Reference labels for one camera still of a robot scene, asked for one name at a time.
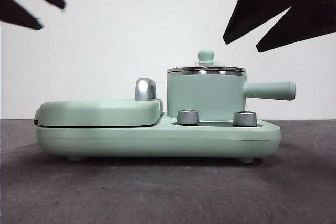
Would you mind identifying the glass pot lid green knob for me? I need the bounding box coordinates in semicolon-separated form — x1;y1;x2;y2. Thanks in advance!
167;49;248;74

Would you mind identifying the mint green saucepan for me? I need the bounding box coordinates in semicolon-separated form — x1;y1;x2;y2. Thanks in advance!
166;70;297;121

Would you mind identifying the silver control knob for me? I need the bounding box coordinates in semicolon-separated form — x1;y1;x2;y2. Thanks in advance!
233;110;257;127
177;109;201;125

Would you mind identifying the mint green griddle cover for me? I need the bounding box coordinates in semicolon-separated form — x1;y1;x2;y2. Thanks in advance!
33;97;165;129

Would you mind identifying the mint green breakfast machine base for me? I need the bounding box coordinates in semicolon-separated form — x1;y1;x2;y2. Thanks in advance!
35;112;281;163

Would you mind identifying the silver griddle cover handle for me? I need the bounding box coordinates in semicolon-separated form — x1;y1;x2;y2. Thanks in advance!
134;77;159;102

